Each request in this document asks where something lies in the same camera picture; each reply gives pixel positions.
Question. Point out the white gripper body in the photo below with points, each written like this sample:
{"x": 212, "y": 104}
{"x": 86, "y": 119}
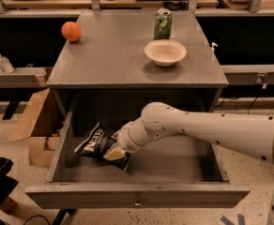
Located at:
{"x": 125, "y": 139}

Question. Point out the blue potato chip bag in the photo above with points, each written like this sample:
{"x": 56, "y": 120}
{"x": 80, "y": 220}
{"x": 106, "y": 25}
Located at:
{"x": 97, "y": 144}

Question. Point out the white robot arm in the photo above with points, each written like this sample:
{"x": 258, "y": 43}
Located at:
{"x": 249, "y": 134}

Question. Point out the open grey top drawer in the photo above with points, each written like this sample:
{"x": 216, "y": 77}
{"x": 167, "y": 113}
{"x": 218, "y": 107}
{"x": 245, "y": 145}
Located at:
{"x": 174, "y": 172}

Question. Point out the brown cardboard box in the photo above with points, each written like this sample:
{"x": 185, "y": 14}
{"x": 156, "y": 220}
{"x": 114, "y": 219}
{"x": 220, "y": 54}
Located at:
{"x": 40, "y": 123}

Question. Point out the white paper bowl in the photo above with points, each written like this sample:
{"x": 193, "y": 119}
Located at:
{"x": 165, "y": 52}

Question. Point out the grey left shelf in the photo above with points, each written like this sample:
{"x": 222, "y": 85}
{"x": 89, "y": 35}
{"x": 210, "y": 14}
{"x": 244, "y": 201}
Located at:
{"x": 24, "y": 77}

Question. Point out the grey shelf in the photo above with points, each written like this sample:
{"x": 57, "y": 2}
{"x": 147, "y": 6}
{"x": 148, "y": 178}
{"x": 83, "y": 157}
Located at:
{"x": 24, "y": 77}
{"x": 249, "y": 74}

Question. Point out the orange fruit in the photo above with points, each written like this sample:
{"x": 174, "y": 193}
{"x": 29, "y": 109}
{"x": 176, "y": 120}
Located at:
{"x": 71, "y": 31}

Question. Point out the green soda can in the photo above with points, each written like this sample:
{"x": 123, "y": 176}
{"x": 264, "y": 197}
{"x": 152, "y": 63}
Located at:
{"x": 163, "y": 24}

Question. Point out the small white pump bottle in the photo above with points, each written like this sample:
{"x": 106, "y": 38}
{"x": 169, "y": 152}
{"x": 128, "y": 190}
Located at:
{"x": 214, "y": 46}

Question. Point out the clear sanitizer bottle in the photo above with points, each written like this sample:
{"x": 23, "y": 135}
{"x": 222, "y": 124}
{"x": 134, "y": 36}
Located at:
{"x": 5, "y": 65}

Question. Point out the grey right shelf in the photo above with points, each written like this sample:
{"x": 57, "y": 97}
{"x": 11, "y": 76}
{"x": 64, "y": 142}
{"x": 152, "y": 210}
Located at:
{"x": 249, "y": 74}

